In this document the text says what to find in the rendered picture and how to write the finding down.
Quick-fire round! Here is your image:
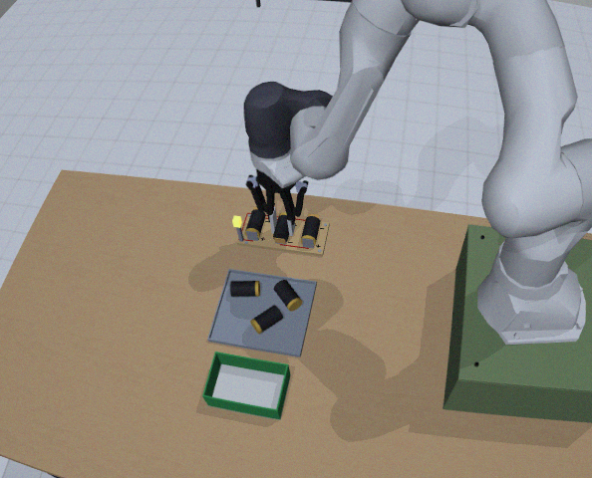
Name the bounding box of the light blue tray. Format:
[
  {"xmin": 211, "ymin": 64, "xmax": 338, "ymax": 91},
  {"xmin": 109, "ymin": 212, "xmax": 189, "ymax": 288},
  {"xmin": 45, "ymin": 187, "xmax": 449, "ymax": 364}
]
[{"xmin": 207, "ymin": 269, "xmax": 317, "ymax": 358}]

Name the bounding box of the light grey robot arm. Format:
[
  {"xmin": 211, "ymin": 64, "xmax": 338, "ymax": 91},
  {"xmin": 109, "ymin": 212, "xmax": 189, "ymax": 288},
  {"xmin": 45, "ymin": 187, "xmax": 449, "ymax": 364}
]
[{"xmin": 244, "ymin": 0, "xmax": 592, "ymax": 345}]

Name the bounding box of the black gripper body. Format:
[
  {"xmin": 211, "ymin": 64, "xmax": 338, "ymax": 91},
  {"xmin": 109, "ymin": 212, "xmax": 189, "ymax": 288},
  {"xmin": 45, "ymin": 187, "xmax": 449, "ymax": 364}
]
[{"xmin": 256, "ymin": 169, "xmax": 296, "ymax": 194}]

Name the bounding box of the black battery with gold end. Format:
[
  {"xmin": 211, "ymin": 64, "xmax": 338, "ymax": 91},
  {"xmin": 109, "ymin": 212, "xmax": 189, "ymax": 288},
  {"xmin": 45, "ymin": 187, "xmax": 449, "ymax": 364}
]
[
  {"xmin": 273, "ymin": 212, "xmax": 289, "ymax": 242},
  {"xmin": 250, "ymin": 305, "xmax": 283, "ymax": 334},
  {"xmin": 274, "ymin": 280, "xmax": 303, "ymax": 311},
  {"xmin": 301, "ymin": 216, "xmax": 321, "ymax": 246},
  {"xmin": 230, "ymin": 281, "xmax": 260, "ymax": 297},
  {"xmin": 245, "ymin": 209, "xmax": 266, "ymax": 238}
]

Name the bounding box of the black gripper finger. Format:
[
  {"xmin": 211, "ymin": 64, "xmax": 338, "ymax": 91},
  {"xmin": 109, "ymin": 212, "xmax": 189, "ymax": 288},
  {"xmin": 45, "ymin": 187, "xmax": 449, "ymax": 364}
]
[
  {"xmin": 246, "ymin": 175, "xmax": 277, "ymax": 234},
  {"xmin": 278, "ymin": 180, "xmax": 309, "ymax": 236}
]

